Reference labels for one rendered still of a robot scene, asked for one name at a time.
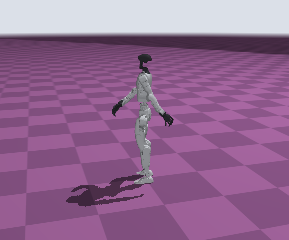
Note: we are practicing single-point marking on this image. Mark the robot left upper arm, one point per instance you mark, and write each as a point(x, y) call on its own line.
point(144, 82)

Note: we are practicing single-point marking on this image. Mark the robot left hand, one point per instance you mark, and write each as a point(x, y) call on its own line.
point(168, 119)

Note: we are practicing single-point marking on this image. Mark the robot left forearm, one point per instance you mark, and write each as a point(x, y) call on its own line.
point(155, 104)

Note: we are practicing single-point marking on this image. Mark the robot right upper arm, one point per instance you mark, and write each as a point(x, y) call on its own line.
point(134, 90)

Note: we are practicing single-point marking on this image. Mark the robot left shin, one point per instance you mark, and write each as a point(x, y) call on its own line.
point(146, 161)

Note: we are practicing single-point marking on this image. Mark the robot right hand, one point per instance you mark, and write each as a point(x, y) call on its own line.
point(117, 107)

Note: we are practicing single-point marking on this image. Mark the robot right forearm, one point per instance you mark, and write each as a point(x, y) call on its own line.
point(128, 98)

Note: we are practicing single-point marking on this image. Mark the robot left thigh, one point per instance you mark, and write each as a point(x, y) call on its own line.
point(140, 133)

